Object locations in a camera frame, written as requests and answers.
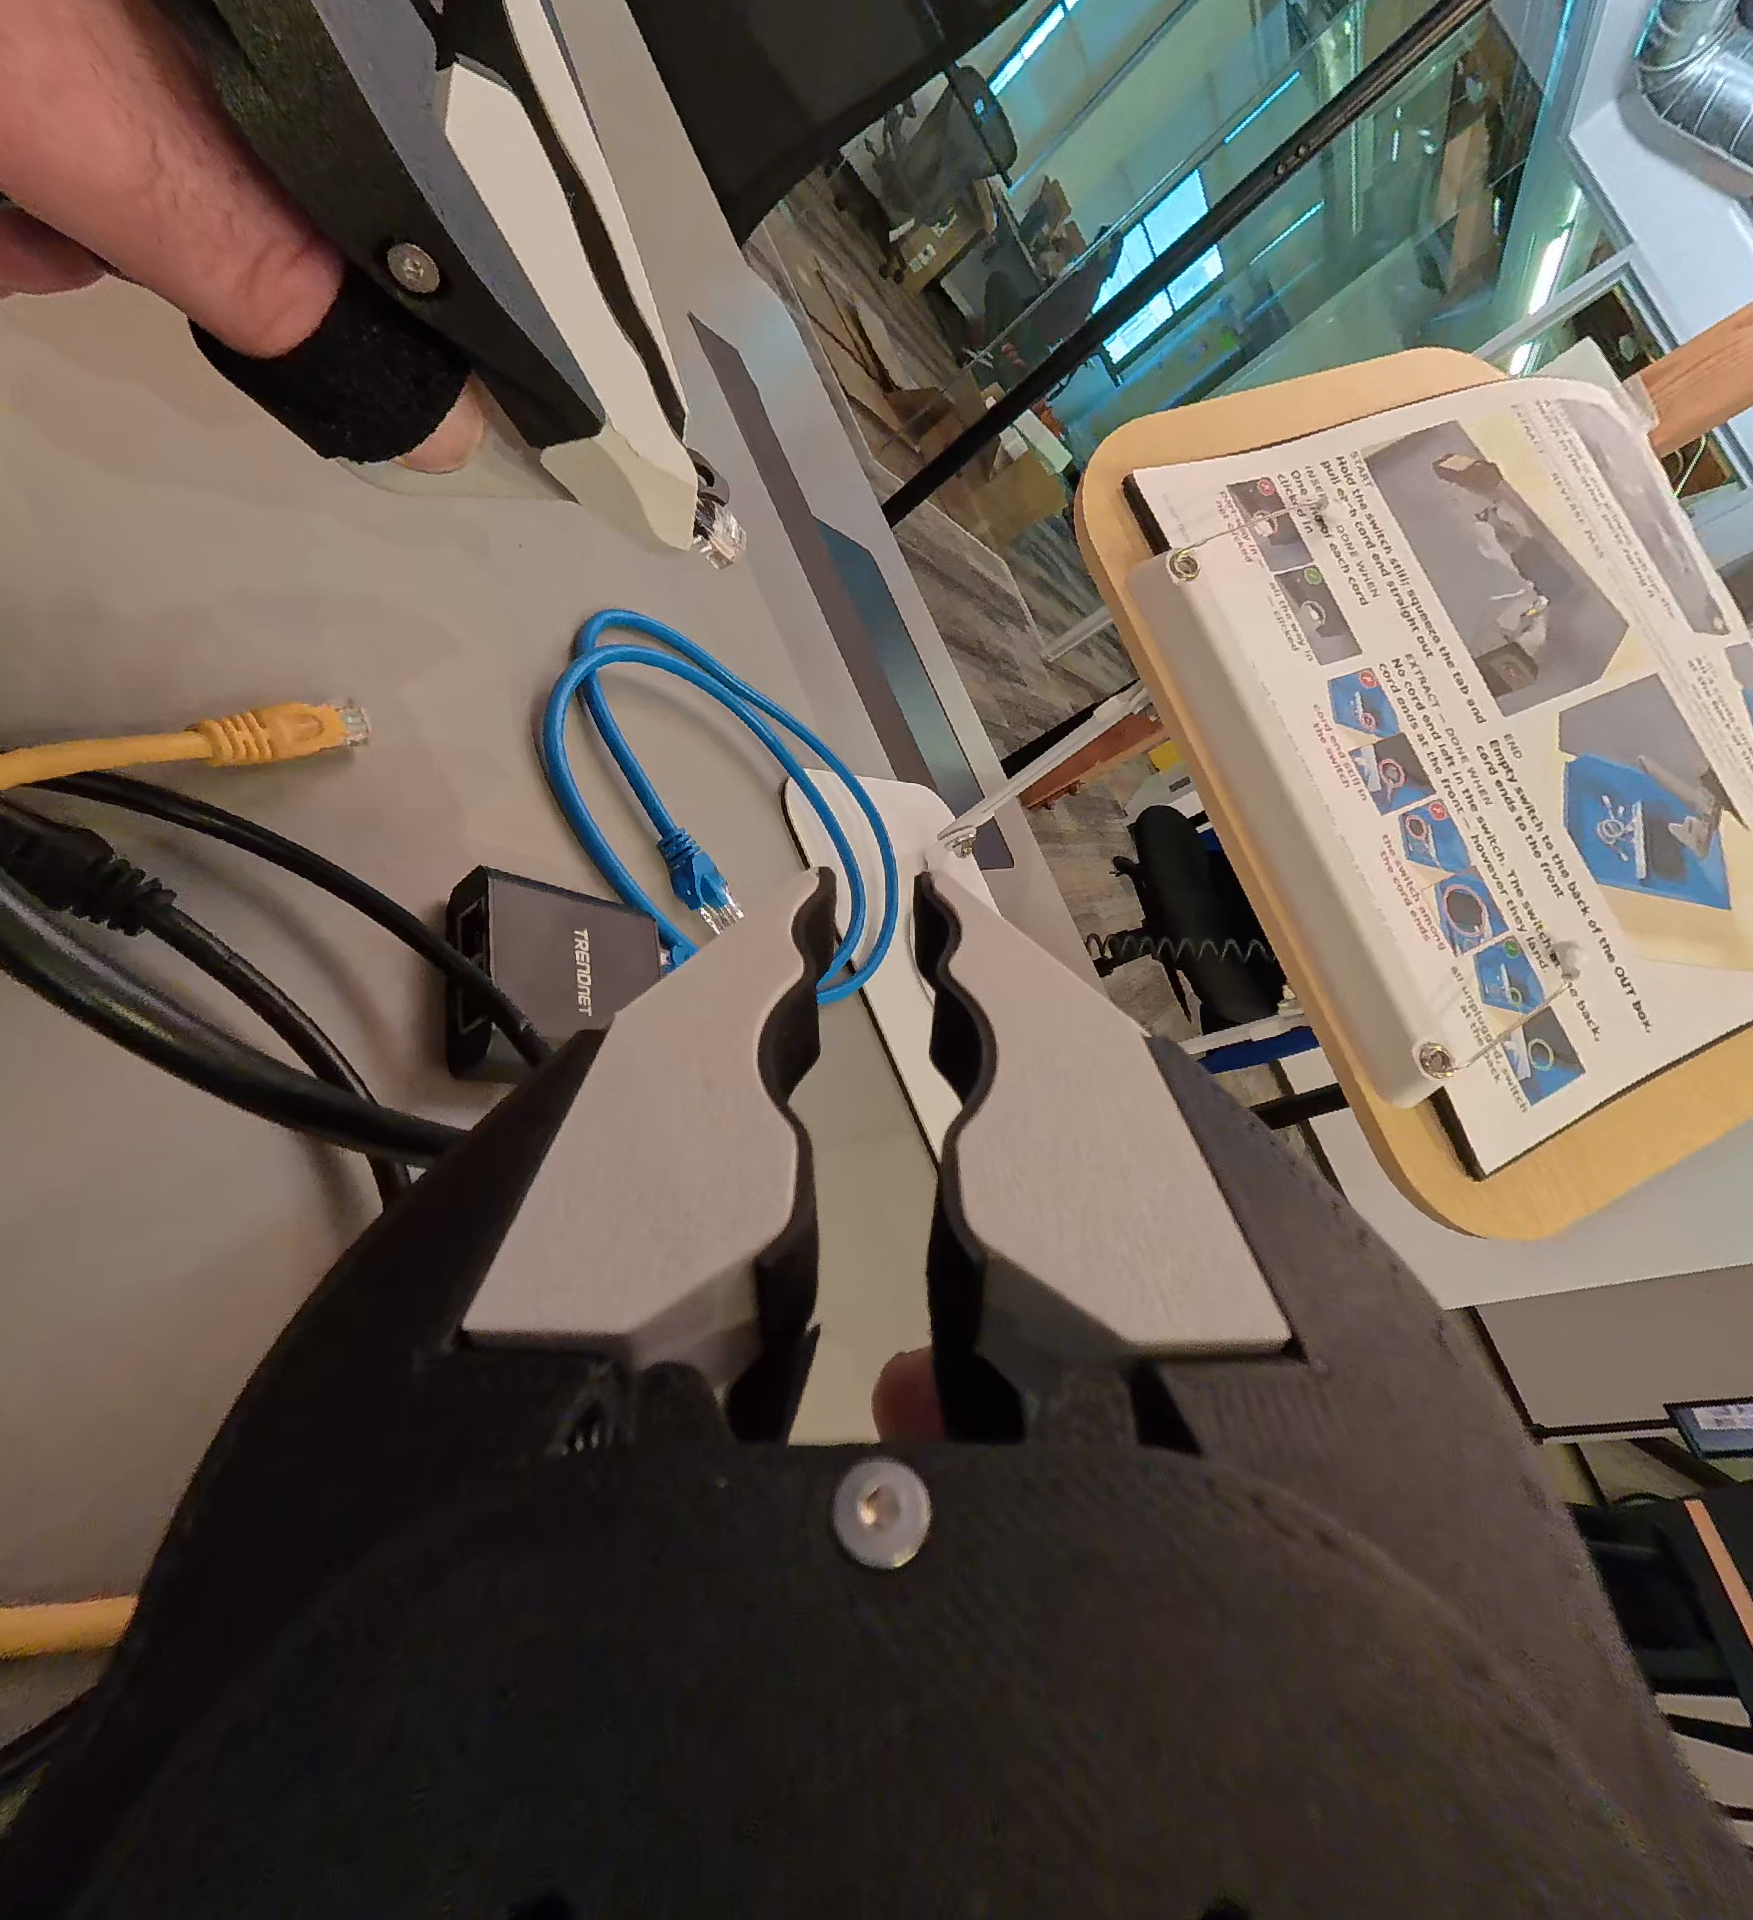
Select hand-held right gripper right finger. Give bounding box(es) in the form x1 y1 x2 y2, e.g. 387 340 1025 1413
913 868 1298 1397

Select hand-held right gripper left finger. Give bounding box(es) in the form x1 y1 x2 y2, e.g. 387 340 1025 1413
460 864 838 1375

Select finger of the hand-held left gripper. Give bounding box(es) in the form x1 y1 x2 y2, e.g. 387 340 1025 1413
438 63 713 549
491 0 701 471

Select black network switch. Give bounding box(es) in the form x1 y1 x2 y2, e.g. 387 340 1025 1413
443 867 669 1082

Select black ethernet cable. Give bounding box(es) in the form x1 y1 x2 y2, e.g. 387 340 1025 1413
0 466 751 1201

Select person's left hand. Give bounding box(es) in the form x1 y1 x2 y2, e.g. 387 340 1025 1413
0 0 489 475

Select person's right hand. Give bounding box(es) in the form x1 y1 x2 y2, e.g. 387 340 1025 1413
872 1347 944 1447

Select black office chair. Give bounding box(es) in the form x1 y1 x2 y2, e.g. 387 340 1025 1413
1115 801 1304 1036

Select white holder bar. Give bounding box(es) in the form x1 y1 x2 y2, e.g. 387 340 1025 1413
1123 549 1464 1114

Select printed instruction sheet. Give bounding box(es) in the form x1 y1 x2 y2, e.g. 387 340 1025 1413
1128 374 1753 1182

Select blue ethernet cable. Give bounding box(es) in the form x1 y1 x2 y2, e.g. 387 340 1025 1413
542 606 900 1010

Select yellow ethernet cable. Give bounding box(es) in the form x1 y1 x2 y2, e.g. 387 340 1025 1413
0 696 371 1665

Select silver air duct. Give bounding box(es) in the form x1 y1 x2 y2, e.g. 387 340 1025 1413
1631 0 1753 228

